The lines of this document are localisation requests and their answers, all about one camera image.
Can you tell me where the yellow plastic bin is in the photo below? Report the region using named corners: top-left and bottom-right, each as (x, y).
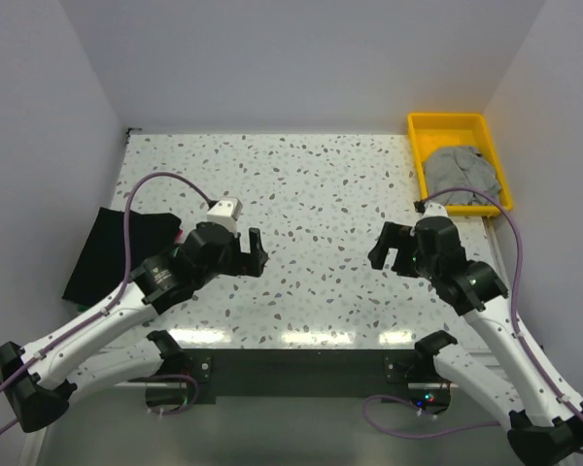
top-left (407, 113), bottom-right (513, 211)

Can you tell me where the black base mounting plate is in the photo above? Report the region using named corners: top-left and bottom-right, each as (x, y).
top-left (157, 349), bottom-right (449, 404)

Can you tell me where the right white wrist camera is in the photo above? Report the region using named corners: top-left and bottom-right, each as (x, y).
top-left (414, 201), bottom-right (449, 219)

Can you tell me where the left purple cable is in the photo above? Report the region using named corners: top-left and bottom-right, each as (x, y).
top-left (0, 171), bottom-right (220, 450)

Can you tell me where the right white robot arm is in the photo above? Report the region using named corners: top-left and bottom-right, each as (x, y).
top-left (368, 216), bottom-right (583, 465)

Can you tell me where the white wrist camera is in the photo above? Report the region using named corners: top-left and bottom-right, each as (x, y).
top-left (207, 197), bottom-right (243, 233)
top-left (414, 201), bottom-right (449, 219)

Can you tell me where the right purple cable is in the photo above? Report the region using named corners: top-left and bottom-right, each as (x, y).
top-left (361, 187), bottom-right (583, 441)

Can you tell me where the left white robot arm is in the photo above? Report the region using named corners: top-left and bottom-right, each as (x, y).
top-left (0, 222), bottom-right (268, 433)

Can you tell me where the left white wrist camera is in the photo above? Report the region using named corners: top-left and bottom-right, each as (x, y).
top-left (207, 197), bottom-right (243, 233)

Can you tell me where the purple cable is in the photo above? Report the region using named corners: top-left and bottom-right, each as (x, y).
top-left (361, 187), bottom-right (583, 441)
top-left (0, 171), bottom-right (220, 450)

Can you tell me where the grey t shirt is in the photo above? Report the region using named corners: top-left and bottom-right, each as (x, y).
top-left (423, 146), bottom-right (501, 201)

